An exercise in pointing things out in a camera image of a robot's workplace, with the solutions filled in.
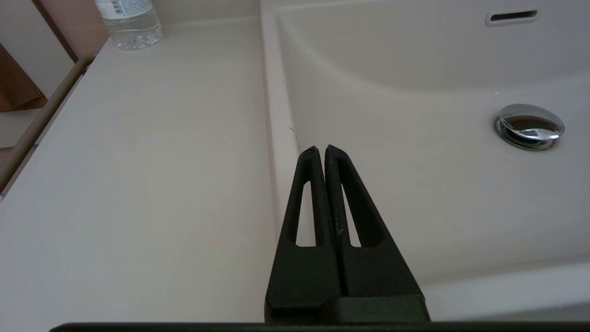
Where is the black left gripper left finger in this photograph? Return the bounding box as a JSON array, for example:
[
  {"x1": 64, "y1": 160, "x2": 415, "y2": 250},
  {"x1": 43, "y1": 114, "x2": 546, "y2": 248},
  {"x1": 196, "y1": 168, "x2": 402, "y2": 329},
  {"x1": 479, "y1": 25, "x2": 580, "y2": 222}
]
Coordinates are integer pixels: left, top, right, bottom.
[{"x1": 265, "y1": 146, "x2": 342, "y2": 325}]

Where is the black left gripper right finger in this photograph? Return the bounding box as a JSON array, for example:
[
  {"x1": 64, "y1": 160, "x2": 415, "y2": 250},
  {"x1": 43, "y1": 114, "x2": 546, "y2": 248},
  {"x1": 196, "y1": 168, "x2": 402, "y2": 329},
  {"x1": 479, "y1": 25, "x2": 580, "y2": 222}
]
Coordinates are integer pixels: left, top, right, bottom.
[{"x1": 325, "y1": 144, "x2": 424, "y2": 297}]

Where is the white ceramic sink basin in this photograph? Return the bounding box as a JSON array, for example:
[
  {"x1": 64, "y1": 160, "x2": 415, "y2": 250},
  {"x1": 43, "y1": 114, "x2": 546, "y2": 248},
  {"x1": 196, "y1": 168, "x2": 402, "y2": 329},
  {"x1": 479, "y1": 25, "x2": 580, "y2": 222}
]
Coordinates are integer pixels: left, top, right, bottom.
[{"x1": 260, "y1": 0, "x2": 590, "y2": 319}]

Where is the chrome drain stopper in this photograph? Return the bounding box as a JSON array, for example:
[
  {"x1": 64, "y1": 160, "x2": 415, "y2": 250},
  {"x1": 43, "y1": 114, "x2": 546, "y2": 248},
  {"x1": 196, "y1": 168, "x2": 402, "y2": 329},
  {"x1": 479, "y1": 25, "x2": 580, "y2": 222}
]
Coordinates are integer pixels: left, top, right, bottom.
[{"x1": 495, "y1": 104, "x2": 566, "y2": 151}]

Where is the clear plastic water bottle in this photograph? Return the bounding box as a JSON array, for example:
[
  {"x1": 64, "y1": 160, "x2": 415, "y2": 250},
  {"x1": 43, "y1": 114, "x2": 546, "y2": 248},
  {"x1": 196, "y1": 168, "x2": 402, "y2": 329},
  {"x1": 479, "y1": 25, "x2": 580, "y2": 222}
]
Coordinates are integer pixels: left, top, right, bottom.
[{"x1": 94, "y1": 0, "x2": 162, "y2": 50}]

